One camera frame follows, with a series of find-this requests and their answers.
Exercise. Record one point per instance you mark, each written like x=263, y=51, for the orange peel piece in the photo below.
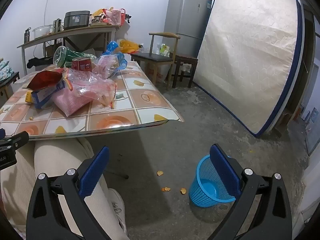
x=165, y=189
x=160, y=173
x=183, y=190

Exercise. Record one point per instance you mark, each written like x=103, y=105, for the long grey side desk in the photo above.
x=75, y=31

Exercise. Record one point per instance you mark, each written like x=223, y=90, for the blue plastic bag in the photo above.
x=113, y=47

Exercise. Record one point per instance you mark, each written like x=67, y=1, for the pink foam sheet pack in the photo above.
x=70, y=102

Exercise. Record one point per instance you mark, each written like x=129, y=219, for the green and white box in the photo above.
x=163, y=50

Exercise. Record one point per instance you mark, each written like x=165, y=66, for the black cloth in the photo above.
x=37, y=61

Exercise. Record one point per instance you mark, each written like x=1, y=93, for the person's cream trouser leg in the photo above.
x=50, y=155

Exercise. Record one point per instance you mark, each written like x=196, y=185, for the teal patterned cloth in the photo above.
x=5, y=70

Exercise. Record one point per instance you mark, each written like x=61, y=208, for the clear glass bowl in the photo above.
x=41, y=32

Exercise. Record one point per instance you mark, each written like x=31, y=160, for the metal cup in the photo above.
x=57, y=26

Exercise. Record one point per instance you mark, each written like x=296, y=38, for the metal water bottle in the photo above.
x=27, y=36

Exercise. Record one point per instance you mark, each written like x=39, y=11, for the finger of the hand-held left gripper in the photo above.
x=17, y=140

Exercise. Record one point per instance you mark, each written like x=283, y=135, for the tile patterned plastic tablecloth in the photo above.
x=140, y=97

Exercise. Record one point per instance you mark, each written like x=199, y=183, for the cream mattress with blue edge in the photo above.
x=250, y=55

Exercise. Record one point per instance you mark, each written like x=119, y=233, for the small dark stool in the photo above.
x=12, y=76

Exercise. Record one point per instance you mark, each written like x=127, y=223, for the yellow plastic bag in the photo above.
x=128, y=46
x=98, y=12

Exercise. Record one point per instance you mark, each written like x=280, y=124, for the red snack bag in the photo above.
x=45, y=78

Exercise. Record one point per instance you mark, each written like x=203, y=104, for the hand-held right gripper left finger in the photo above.
x=96, y=170

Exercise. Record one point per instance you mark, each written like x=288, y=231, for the grey rice cooker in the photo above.
x=76, y=20

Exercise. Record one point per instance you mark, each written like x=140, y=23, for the white sack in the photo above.
x=160, y=72

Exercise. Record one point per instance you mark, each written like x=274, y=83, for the dark wooden stool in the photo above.
x=186, y=59

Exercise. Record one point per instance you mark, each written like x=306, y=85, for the green plastic cup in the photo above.
x=72, y=55

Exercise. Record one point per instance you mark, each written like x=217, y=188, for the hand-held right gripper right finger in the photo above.
x=222, y=170

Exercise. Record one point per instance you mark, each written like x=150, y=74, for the clear plastic bag pink print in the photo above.
x=95, y=85

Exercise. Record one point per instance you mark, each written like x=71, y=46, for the blue and white carton box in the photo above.
x=46, y=96

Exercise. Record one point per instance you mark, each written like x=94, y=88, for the red drink can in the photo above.
x=81, y=65

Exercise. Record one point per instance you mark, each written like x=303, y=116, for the silver refrigerator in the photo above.
x=185, y=17

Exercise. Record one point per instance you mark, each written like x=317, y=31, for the blue plastic mesh basket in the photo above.
x=207, y=187

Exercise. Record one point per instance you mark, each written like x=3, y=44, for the wooden chair with black seat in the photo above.
x=152, y=56

